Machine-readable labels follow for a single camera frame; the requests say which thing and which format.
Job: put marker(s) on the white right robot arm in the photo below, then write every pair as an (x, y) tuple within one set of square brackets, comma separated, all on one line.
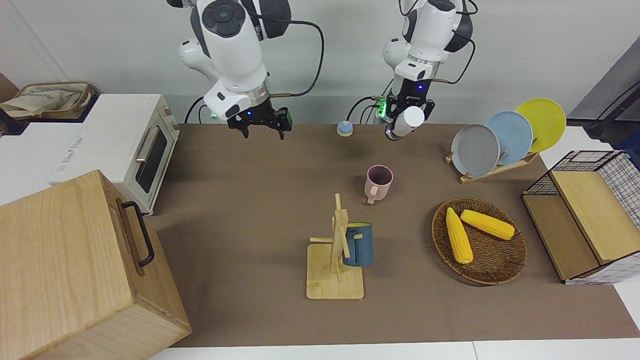
[(235, 50)]

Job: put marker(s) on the beige tote bag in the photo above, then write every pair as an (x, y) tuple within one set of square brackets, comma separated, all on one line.
[(45, 100)]

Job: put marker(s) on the yellow plate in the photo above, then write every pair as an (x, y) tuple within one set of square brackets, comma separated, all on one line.
[(547, 120)]

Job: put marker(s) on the wooden two-step shelf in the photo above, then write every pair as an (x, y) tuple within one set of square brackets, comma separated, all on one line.
[(595, 215)]

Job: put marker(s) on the brown wicker basket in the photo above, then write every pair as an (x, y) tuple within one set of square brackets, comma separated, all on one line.
[(490, 255)]

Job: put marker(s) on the bamboo mug tree stand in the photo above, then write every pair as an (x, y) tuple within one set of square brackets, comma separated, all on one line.
[(335, 285)]

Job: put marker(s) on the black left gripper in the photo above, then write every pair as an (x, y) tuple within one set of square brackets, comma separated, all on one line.
[(412, 95)]

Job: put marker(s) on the grey plate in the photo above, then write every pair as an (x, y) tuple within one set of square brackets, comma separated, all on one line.
[(475, 150)]

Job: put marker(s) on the light blue plate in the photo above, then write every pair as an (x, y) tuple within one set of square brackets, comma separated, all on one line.
[(515, 135)]

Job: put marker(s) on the light wooden cabinet box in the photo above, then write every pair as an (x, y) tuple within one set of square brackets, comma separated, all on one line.
[(65, 260)]

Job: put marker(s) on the dark blue mug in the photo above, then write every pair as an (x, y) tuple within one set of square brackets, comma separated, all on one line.
[(361, 247)]

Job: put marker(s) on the dark grey partition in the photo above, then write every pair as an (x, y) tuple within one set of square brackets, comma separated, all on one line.
[(615, 75)]

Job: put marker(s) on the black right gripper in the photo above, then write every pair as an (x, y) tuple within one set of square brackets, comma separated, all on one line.
[(262, 117)]

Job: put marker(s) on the pink mug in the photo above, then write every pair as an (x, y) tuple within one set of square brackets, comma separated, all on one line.
[(378, 187)]

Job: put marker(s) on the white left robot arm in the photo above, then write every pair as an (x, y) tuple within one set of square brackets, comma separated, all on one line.
[(435, 30)]

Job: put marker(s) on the wooden plate rack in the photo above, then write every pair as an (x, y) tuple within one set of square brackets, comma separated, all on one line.
[(492, 170)]

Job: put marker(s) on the yellow corn cob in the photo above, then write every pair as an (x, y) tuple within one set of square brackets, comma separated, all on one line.
[(487, 224), (459, 240)]

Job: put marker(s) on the white toaster oven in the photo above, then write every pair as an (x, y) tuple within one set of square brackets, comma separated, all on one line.
[(120, 135)]

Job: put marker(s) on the small blue dome bell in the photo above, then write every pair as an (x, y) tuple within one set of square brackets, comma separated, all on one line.
[(344, 129)]

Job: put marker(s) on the brown table mat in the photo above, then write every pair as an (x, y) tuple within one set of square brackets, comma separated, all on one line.
[(250, 200)]

